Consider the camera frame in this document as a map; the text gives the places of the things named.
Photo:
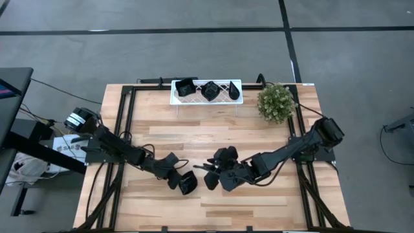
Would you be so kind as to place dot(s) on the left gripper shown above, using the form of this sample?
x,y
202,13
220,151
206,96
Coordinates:
x,y
161,170

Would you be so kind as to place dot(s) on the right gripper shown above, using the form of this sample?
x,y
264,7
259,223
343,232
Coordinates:
x,y
239,170

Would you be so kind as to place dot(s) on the black leaf-shaped mini plate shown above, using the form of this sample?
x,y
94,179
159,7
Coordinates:
x,y
191,185
210,91

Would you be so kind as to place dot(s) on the black teardrop mini plate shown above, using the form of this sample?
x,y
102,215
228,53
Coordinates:
x,y
233,92

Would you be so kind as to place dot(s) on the black square mini plate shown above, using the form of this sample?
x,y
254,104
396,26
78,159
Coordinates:
x,y
185,88

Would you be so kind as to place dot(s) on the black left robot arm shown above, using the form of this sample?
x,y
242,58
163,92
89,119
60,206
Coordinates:
x,y
119,149

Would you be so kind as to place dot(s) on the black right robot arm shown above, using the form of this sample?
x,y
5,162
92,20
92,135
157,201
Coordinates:
x,y
281,153

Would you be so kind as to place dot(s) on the potted green artificial plant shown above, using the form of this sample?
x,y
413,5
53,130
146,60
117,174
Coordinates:
x,y
276,103

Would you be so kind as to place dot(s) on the black bar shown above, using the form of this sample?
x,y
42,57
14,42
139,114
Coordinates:
x,y
155,80

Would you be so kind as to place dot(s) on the white cardboard box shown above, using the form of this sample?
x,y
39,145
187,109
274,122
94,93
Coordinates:
x,y
64,147

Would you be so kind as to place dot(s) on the white bag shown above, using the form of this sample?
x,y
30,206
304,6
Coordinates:
x,y
26,168

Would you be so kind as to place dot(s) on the grey metal stand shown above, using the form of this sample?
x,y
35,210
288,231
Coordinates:
x,y
402,123

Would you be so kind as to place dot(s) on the black office desk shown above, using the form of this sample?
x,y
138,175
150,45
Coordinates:
x,y
16,81

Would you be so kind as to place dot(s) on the computer screen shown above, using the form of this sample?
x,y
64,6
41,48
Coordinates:
x,y
6,92

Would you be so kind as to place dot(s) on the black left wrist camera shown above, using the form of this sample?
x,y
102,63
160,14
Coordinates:
x,y
171,158

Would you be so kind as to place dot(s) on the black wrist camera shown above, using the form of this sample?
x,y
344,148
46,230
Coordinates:
x,y
226,155
171,158

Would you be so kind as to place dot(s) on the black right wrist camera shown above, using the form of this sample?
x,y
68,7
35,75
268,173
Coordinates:
x,y
226,155

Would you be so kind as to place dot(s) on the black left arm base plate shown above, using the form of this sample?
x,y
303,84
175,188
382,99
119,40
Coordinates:
x,y
106,158

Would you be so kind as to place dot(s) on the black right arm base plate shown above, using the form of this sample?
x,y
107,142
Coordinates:
x,y
323,157

